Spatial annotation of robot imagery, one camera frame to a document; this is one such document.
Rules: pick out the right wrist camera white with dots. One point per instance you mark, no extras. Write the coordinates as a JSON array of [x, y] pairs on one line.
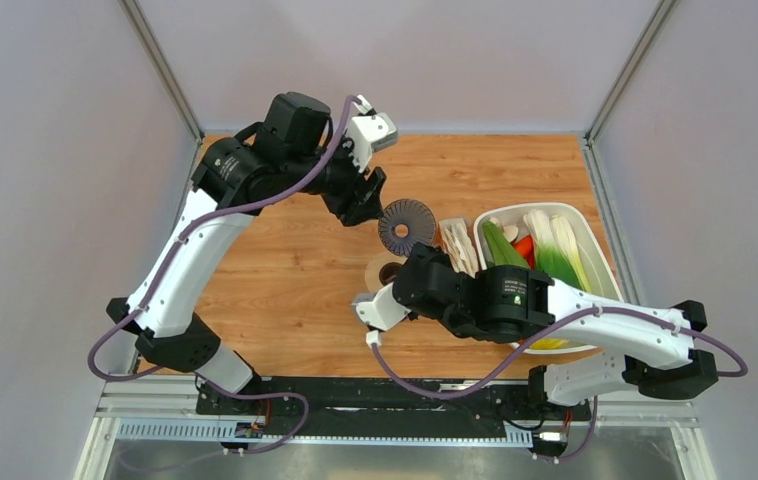
[[380, 310]]

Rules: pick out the aluminium frame post right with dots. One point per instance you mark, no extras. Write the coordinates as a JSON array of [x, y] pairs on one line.
[[646, 39]]

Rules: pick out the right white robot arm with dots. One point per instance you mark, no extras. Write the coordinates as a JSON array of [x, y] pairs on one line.
[[648, 351]]

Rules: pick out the stack of paper filters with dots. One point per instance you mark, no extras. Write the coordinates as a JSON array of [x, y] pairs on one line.
[[457, 244]]

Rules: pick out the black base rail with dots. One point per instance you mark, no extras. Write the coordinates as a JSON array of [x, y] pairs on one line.
[[375, 409]]

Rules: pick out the aluminium frame post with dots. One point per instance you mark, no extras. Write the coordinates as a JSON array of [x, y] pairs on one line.
[[646, 39], [150, 44]]

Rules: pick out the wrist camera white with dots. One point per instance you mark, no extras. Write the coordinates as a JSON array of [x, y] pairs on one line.
[[369, 131], [380, 310]]

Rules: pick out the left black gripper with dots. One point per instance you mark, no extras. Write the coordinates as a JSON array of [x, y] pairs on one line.
[[366, 204]]

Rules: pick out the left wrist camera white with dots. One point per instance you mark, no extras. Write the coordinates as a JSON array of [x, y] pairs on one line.
[[369, 131]]

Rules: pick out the aluminium frame post left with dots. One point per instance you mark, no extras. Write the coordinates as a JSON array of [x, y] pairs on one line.
[[150, 44]]

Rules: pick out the green leaf vegetable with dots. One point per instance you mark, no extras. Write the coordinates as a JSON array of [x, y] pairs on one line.
[[501, 250]]

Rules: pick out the wooden ring dripper holder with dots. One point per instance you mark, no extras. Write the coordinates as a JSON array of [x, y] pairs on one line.
[[371, 272]]

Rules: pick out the green bok choy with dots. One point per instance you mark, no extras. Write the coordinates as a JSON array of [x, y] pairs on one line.
[[556, 249]]

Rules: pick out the white plastic tray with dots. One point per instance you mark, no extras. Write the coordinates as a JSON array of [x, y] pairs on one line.
[[601, 277]]

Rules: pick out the glass carafe red lid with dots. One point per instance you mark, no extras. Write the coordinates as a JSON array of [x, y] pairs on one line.
[[388, 272]]

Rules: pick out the dark blue coffee dripper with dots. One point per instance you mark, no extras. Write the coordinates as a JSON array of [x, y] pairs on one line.
[[404, 223]]

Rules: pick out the red pepper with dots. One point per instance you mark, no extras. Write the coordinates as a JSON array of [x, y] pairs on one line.
[[525, 248]]

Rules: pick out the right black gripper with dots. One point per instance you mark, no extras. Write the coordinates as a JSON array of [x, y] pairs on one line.
[[423, 253]]

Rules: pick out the yellow napa cabbage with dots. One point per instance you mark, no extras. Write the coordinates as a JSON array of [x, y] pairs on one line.
[[549, 344]]

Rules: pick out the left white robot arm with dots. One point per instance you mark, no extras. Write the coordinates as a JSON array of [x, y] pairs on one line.
[[161, 313]]

